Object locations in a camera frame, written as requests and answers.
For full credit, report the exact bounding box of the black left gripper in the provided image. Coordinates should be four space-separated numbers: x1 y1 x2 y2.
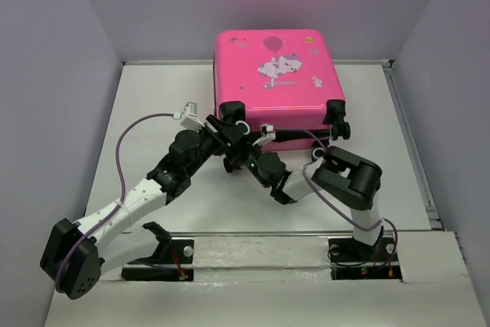
186 115 248 178

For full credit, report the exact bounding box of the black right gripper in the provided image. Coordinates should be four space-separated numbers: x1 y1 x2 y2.
225 136 270 188

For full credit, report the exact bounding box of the pink hard-shell suitcase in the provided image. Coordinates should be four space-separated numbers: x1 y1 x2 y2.
213 29 351 151

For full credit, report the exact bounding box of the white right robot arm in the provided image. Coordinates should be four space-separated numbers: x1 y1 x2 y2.
224 146 383 260

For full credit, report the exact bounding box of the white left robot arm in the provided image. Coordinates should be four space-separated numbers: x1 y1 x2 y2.
40 115 250 299

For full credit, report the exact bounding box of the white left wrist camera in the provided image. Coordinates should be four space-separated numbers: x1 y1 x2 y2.
173 102 204 132

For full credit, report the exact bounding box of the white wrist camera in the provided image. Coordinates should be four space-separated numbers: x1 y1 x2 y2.
173 102 204 132
253 124 276 147

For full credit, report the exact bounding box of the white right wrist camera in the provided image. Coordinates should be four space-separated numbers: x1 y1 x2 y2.
253 124 276 147

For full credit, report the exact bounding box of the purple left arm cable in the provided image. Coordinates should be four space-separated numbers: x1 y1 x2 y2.
54 113 179 294

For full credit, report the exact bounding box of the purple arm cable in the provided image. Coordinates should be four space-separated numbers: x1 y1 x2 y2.
54 113 179 294
273 126 399 263

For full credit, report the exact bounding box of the aluminium mounting rail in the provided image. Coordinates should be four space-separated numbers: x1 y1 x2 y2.
169 231 353 237

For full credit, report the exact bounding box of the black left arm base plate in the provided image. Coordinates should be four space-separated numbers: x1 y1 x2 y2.
121 238 194 282

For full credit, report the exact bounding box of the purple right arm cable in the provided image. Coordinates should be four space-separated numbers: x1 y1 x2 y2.
273 126 399 263

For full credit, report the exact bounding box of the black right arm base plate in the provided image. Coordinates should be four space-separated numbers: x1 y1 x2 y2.
327 237 402 281

